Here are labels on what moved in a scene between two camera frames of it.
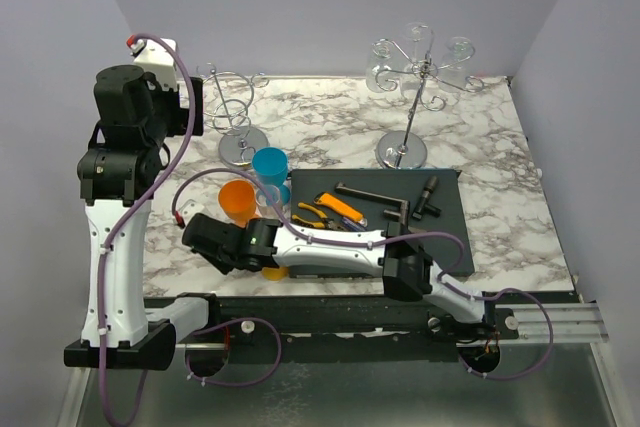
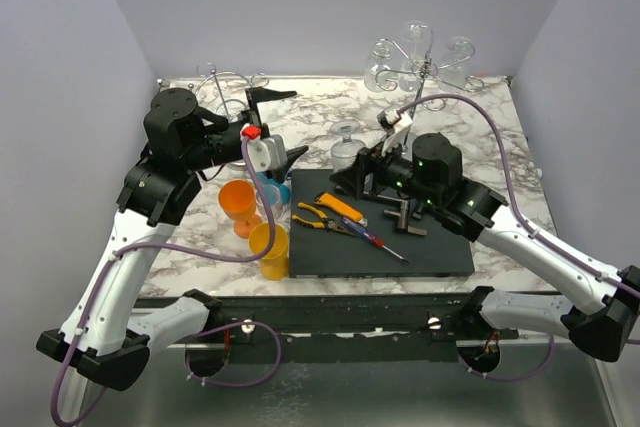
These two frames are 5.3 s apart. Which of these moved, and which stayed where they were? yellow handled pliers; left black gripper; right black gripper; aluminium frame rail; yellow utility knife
Moved: left black gripper; right black gripper
Stayed: aluminium frame rail; yellow utility knife; yellow handled pliers
